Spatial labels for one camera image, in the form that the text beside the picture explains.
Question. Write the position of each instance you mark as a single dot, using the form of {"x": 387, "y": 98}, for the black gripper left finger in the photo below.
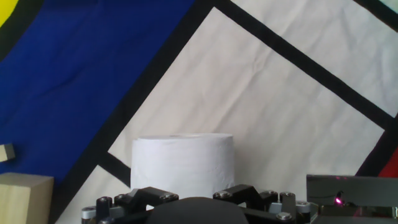
{"x": 149, "y": 196}

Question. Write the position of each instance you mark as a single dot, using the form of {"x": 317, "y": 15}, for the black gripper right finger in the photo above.
{"x": 242, "y": 194}

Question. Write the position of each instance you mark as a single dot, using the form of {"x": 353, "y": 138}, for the white toilet paper roll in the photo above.
{"x": 183, "y": 165}

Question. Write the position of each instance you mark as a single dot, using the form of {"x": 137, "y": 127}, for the chrome toilet paper holder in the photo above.
{"x": 357, "y": 189}

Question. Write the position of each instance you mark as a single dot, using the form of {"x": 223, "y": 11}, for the colour block patterned cloth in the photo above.
{"x": 248, "y": 93}

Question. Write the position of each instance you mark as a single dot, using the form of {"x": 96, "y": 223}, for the large wooden cube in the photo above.
{"x": 21, "y": 199}

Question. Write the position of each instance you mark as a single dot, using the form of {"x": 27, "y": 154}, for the small wooden cube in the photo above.
{"x": 6, "y": 152}

